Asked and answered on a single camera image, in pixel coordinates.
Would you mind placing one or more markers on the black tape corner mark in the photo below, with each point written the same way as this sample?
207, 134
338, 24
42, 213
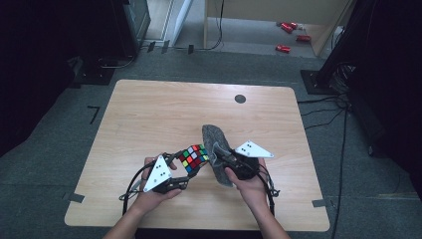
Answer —
94, 113

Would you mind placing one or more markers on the light wooden partition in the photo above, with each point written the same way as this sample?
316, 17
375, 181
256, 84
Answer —
265, 8

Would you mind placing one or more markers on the red can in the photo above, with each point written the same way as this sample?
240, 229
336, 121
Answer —
286, 28
294, 25
283, 48
303, 38

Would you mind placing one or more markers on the black curtain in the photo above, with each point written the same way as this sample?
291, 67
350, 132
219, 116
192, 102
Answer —
394, 83
40, 66

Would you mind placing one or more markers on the white board panel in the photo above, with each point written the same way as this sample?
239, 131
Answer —
182, 20

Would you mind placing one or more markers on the person's left hand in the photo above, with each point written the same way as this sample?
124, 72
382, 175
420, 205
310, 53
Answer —
149, 200

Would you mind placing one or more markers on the grey fuzzy cloth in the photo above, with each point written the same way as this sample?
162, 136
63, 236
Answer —
212, 137

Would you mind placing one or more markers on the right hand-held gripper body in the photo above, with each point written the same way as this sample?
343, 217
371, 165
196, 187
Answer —
247, 166

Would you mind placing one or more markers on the person's right hand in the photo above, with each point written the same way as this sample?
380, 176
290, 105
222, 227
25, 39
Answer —
253, 194

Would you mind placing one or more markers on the black stand base plate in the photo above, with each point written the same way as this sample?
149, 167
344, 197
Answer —
315, 83
94, 74

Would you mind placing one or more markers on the person's dark clothing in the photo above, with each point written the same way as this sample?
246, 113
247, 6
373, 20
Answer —
199, 235

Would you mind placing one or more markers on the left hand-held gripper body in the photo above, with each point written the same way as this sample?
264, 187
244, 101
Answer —
159, 176

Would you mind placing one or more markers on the black tape piece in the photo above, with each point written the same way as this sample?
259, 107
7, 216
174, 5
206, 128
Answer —
165, 46
151, 46
190, 49

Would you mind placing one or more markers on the pale floor tape strip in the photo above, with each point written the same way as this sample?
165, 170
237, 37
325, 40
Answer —
396, 195

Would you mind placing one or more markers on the dark glass-front cabinet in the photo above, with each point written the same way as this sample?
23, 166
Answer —
132, 26

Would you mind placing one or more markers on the multicoloured puzzle cube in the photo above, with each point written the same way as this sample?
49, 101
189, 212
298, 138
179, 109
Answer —
194, 158

